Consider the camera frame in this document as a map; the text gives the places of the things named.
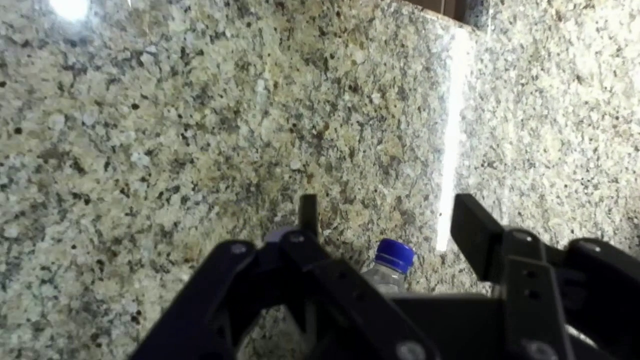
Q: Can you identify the clear blue-capped water bottle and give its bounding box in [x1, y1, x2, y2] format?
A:
[360, 236, 421, 296]

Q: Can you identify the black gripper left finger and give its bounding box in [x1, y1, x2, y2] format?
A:
[129, 193, 442, 360]

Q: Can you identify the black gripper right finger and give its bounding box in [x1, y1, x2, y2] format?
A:
[452, 191, 640, 360]

